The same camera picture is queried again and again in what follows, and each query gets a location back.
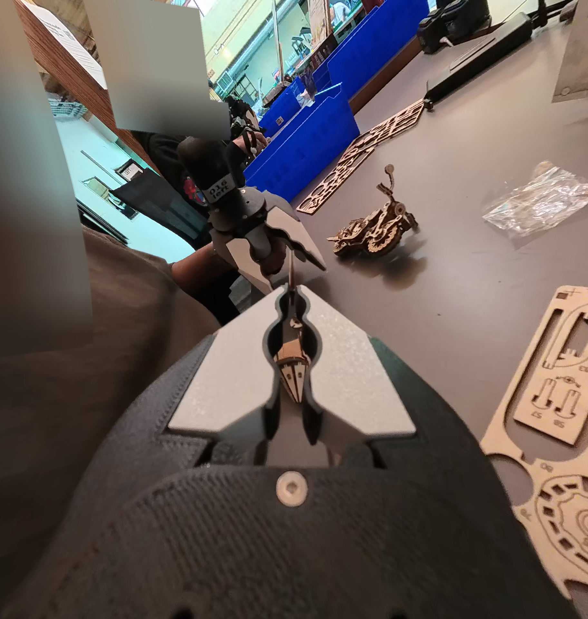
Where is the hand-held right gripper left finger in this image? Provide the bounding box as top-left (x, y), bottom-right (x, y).
top-left (168, 284), bottom-right (291, 443)

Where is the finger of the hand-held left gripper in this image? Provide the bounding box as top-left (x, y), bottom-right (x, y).
top-left (224, 239), bottom-right (324, 296)
top-left (266, 201), bottom-right (327, 271)

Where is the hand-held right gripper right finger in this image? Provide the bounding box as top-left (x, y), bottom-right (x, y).
top-left (296, 284), bottom-right (416, 446)

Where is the small wooden puzzle part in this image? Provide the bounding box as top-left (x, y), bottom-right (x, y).
top-left (274, 251), bottom-right (308, 404)

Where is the person's left forearm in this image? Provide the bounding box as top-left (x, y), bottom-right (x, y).
top-left (170, 241), bottom-right (241, 310)

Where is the person's left hand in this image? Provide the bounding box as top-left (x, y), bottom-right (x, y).
top-left (252, 241), bottom-right (288, 278)

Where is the dark wooden puzzle sheet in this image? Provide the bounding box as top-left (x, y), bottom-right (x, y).
top-left (296, 145), bottom-right (376, 214)
top-left (340, 98), bottom-right (426, 160)

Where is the wooden motorcycle model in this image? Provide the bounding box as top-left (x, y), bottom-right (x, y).
top-left (327, 163), bottom-right (419, 258)

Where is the person's olive shirt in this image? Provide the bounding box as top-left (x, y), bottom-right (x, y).
top-left (0, 225), bottom-right (227, 619)

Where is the small clear packet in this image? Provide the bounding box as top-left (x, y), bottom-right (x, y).
top-left (294, 73), bottom-right (320, 107)

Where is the large pale wooden puzzle sheet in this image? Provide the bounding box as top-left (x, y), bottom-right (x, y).
top-left (481, 285), bottom-right (588, 619)

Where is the small pale wooden puzzle sheet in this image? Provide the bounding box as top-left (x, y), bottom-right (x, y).
top-left (514, 355), bottom-right (588, 447)

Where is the wooden beam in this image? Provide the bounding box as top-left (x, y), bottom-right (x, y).
top-left (14, 0), bottom-right (160, 175)

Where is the large blue plastic bin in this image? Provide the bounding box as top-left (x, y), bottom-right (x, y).
top-left (328, 0), bottom-right (430, 102)

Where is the printed cardboard box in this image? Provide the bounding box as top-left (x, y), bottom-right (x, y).
top-left (307, 0), bottom-right (334, 51)

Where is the white paper notice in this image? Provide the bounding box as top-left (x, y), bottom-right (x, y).
top-left (33, 4), bottom-right (107, 91)

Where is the clear plastic bag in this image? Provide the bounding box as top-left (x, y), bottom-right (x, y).
top-left (481, 161), bottom-right (588, 238)

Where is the black flat box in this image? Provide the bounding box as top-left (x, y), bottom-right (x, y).
top-left (425, 12), bottom-right (534, 111)

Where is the black device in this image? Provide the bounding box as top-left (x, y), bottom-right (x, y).
top-left (416, 0), bottom-right (493, 55)

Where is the plywood board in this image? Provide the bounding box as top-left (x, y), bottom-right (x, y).
top-left (552, 0), bottom-right (588, 104)

